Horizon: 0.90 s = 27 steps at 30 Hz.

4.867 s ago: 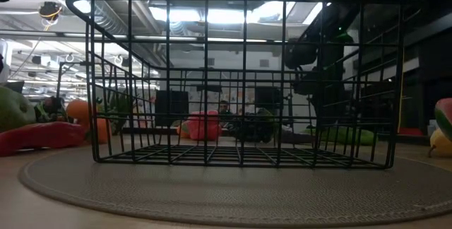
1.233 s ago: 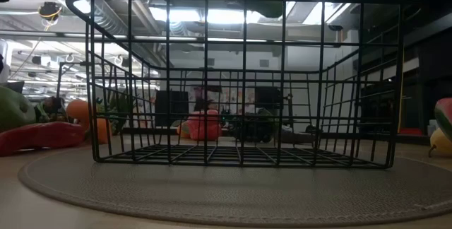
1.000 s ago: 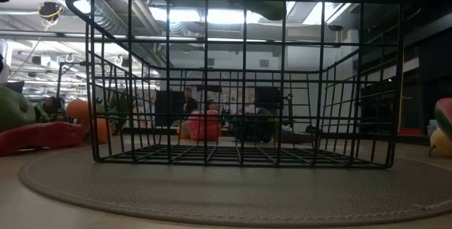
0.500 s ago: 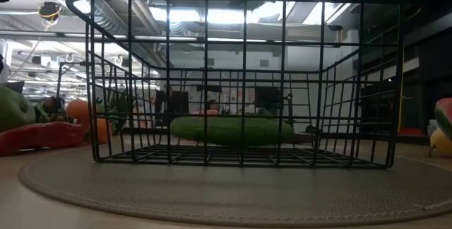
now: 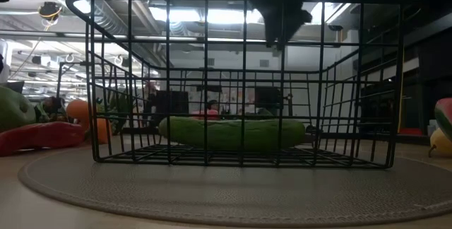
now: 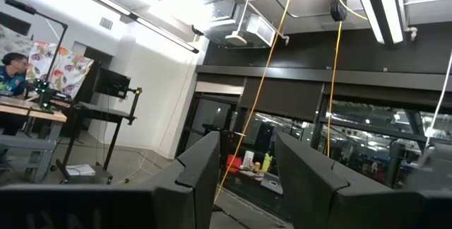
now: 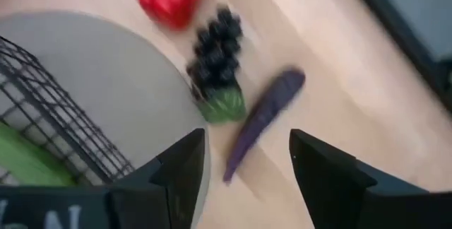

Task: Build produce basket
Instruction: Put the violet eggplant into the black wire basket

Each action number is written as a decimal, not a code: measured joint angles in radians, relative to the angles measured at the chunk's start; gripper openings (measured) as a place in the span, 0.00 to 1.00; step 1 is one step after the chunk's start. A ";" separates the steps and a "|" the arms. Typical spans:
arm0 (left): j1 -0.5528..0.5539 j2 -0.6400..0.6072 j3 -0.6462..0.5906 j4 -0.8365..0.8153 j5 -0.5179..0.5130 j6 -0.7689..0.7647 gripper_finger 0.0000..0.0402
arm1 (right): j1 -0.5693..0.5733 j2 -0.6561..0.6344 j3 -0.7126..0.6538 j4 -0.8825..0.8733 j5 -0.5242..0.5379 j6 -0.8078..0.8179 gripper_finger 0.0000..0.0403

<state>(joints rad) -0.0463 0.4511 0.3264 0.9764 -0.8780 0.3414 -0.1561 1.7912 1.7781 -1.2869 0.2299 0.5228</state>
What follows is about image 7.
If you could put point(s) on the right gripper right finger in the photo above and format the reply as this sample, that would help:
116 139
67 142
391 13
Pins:
328 186

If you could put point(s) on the green pear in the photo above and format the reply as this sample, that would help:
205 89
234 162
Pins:
24 162

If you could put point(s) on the black aluminium table frame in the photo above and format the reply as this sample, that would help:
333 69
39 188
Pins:
399 24

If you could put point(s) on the grey round mat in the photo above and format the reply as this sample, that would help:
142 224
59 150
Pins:
123 80

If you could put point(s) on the black grape bunch green leaf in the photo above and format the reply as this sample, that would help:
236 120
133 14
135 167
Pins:
217 56

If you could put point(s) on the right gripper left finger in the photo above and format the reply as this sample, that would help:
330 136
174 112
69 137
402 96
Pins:
169 186

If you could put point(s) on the purple carrot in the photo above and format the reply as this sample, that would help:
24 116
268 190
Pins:
268 109

